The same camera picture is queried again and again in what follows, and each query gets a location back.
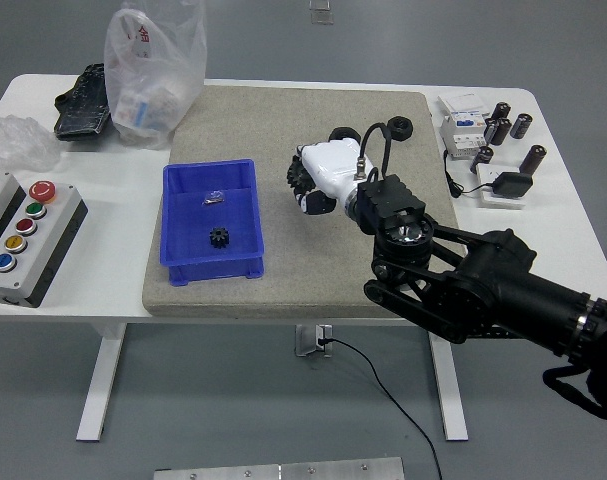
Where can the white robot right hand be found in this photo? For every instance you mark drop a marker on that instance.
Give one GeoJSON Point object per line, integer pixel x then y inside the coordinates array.
{"type": "Point", "coordinates": [333, 167]}

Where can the large black hex nut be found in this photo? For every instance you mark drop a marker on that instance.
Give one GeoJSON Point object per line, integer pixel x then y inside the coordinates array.
{"type": "Point", "coordinates": [343, 133]}

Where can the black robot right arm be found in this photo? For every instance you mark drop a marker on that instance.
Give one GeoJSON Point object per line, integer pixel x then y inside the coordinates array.
{"type": "Point", "coordinates": [508, 295]}

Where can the white circuit breaker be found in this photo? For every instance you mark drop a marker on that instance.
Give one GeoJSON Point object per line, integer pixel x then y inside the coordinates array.
{"type": "Point", "coordinates": [460, 137]}

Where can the black plug adapter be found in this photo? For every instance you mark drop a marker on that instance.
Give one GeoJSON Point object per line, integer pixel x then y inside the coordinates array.
{"type": "Point", "coordinates": [510, 184]}

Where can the clear bubble wrap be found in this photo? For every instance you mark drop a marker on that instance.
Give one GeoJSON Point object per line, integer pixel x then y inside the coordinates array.
{"type": "Point", "coordinates": [13, 145]}

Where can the white power socket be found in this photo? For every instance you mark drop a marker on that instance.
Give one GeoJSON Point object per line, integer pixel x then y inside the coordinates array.
{"type": "Point", "coordinates": [488, 196]}

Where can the grey five-button control box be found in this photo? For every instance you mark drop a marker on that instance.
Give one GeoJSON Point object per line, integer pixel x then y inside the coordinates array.
{"type": "Point", "coordinates": [20, 265]}

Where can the grey-brown mat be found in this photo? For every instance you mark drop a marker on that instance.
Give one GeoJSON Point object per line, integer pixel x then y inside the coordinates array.
{"type": "Point", "coordinates": [283, 285]}

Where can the small clear bag of screws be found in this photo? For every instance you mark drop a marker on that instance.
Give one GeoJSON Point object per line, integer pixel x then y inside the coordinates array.
{"type": "Point", "coordinates": [214, 199]}

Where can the small black hex nut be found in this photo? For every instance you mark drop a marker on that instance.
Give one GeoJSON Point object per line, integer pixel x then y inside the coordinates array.
{"type": "Point", "coordinates": [403, 134]}

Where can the large black gear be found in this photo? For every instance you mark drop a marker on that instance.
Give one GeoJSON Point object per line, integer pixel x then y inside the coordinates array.
{"type": "Point", "coordinates": [295, 172]}

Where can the silver metal plate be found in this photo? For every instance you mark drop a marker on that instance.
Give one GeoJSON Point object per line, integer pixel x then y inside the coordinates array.
{"type": "Point", "coordinates": [233, 472]}

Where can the black plastic tray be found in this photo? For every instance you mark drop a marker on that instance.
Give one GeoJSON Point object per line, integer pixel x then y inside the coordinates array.
{"type": "Point", "coordinates": [80, 110]}

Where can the small black gear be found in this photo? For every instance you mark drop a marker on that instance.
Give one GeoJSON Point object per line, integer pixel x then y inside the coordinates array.
{"type": "Point", "coordinates": [218, 241]}

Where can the white plastic bag with boxes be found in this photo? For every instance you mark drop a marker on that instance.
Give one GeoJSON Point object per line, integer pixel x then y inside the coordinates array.
{"type": "Point", "coordinates": [153, 75]}

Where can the black cylindrical capacitor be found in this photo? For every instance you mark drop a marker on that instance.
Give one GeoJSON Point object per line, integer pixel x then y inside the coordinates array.
{"type": "Point", "coordinates": [521, 125]}
{"type": "Point", "coordinates": [490, 131]}
{"type": "Point", "coordinates": [502, 111]}
{"type": "Point", "coordinates": [533, 159]}
{"type": "Point", "coordinates": [483, 157]}
{"type": "Point", "coordinates": [503, 132]}

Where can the clear floor fixture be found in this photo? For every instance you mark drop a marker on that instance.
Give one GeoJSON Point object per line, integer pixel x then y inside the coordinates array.
{"type": "Point", "coordinates": [322, 17]}

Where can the blue plastic box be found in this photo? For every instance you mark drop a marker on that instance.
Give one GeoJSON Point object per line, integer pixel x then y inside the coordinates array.
{"type": "Point", "coordinates": [193, 235]}

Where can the white table leg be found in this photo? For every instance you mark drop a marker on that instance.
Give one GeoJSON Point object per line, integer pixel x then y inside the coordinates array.
{"type": "Point", "coordinates": [453, 400]}
{"type": "Point", "coordinates": [100, 390]}

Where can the silver under-table control box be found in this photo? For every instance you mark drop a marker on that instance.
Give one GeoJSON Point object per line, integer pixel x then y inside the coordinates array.
{"type": "Point", "coordinates": [308, 340]}

